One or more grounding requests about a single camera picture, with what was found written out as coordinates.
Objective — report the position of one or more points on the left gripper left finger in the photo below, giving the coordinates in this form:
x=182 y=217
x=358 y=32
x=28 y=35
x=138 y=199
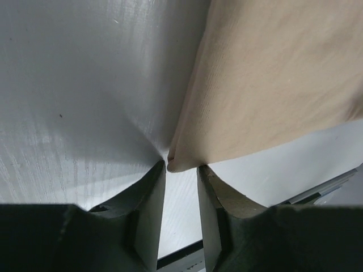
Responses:
x=120 y=234

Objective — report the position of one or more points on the front aluminium rail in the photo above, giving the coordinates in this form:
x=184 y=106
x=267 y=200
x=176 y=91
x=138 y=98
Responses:
x=312 y=195

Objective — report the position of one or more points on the beige t shirt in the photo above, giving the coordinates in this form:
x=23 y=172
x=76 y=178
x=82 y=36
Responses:
x=266 y=73

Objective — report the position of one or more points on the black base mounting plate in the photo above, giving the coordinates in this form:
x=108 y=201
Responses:
x=188 y=259

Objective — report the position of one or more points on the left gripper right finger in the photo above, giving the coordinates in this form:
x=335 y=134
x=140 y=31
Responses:
x=241 y=235

